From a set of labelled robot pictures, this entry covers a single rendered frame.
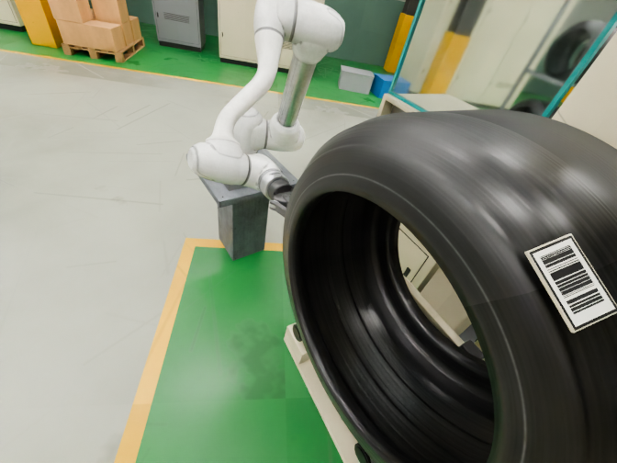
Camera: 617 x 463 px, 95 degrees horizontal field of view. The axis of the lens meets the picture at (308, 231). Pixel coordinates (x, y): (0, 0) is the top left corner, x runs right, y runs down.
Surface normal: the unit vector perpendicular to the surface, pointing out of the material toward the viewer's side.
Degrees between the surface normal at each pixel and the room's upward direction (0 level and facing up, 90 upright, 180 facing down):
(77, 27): 90
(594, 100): 90
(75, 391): 0
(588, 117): 90
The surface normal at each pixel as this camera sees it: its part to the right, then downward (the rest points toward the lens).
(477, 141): -0.07, -0.66
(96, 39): 0.07, 0.69
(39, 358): 0.17, -0.72
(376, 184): -0.84, 0.05
